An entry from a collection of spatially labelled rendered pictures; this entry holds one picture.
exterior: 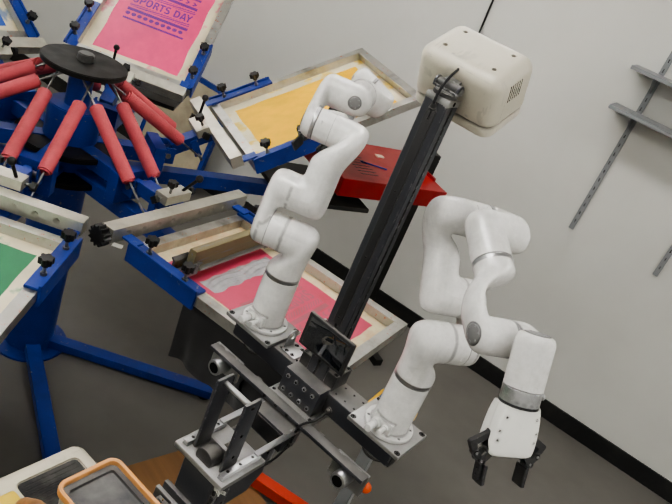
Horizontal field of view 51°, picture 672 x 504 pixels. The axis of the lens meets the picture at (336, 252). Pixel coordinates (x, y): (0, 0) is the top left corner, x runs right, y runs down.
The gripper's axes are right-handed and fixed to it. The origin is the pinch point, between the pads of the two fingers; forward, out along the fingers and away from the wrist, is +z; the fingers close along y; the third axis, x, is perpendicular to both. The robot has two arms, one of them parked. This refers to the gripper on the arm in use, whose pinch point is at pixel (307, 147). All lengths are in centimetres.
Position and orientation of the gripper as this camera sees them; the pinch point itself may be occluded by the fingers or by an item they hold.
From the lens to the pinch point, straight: 205.4
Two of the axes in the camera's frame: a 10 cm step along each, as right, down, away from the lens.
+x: 2.4, 6.9, 6.8
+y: 7.8, 2.8, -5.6
